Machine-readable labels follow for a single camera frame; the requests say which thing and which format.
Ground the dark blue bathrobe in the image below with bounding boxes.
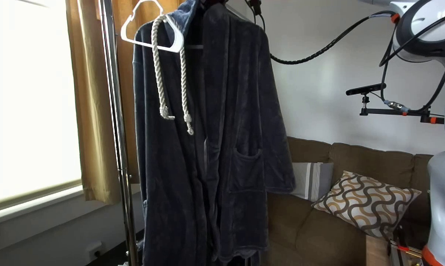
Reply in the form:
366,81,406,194
133,0,294,266

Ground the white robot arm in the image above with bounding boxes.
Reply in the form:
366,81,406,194
362,0,445,266

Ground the white plastic hanger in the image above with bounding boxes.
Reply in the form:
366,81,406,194
119,0,187,55

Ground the grey striped pillow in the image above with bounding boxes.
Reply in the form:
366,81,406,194
292,162,332,202

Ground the brown sofa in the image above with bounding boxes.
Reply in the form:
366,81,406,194
263,137,430,266

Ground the mustard yellow curtain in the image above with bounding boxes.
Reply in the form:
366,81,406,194
65,0,137,202

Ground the chrome rack pole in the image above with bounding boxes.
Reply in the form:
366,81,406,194
97,0,140,266

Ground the patterned throw pillow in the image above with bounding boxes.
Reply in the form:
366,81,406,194
313,169,421,239

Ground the grey twisted rope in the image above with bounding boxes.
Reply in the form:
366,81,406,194
149,13,195,135

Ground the black camera on mount arm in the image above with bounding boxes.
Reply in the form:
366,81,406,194
344,81,445,125

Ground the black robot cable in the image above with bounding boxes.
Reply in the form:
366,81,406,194
249,0,445,115

